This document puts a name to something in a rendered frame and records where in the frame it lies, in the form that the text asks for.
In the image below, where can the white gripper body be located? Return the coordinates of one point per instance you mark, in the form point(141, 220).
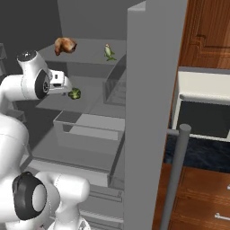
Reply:
point(67, 85)

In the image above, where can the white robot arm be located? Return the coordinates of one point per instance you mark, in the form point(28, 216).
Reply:
point(18, 140)

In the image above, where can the green broccoli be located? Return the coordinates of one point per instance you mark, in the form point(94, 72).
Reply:
point(75, 94)

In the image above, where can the grey fridge shelf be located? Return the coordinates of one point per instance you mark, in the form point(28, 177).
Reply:
point(90, 51)
point(92, 92)

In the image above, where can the brown chicken drumstick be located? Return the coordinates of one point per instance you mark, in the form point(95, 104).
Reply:
point(64, 45)

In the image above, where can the grey fridge drawer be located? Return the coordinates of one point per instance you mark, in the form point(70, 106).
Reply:
point(90, 125)

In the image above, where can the clear fridge door bin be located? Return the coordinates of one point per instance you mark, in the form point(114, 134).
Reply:
point(115, 86)

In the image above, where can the grey fridge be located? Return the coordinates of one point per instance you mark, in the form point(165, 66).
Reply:
point(90, 18)

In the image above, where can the grey fridge door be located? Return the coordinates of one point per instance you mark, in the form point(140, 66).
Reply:
point(149, 90)

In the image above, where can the white oven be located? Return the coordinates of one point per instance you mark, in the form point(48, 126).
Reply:
point(203, 86)

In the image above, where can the brown wooden cupboard door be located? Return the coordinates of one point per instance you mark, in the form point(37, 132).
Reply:
point(209, 33)

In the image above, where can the brown wooden drawer run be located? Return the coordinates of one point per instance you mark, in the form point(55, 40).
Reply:
point(200, 197)

